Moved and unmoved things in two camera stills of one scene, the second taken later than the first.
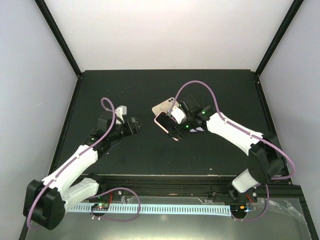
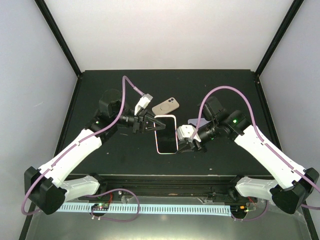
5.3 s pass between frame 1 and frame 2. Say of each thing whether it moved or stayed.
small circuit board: stayed
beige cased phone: stayed
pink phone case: moved
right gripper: moved
